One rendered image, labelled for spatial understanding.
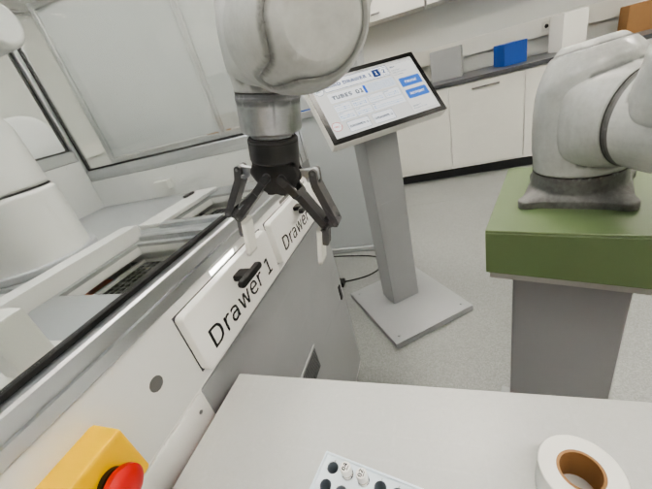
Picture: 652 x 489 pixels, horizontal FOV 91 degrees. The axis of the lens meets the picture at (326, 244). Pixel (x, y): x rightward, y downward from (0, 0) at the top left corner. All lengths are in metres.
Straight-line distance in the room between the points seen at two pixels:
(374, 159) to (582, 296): 0.93
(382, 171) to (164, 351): 1.19
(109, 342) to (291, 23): 0.40
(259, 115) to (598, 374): 0.90
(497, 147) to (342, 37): 3.33
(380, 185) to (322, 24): 1.26
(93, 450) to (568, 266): 0.73
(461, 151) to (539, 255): 2.85
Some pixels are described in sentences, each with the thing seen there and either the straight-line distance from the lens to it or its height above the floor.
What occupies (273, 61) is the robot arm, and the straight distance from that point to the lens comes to 0.28.
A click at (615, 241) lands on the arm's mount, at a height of 0.85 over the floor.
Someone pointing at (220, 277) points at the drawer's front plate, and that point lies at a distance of 0.59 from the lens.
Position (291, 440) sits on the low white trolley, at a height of 0.76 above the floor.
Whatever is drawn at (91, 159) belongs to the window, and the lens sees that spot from 0.51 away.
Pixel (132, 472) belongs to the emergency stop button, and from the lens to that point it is 0.44.
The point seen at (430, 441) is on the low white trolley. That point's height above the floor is 0.76.
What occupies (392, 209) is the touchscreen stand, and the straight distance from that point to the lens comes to 1.56.
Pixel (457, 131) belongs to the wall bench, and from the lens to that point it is 3.46.
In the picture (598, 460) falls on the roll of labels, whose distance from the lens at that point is 0.46.
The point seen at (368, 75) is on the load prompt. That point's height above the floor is 1.16.
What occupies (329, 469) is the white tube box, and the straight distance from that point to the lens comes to 0.46.
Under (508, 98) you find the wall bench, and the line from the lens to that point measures 3.50.
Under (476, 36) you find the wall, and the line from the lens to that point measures 4.08.
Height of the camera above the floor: 1.18
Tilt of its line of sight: 26 degrees down
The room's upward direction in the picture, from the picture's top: 15 degrees counter-clockwise
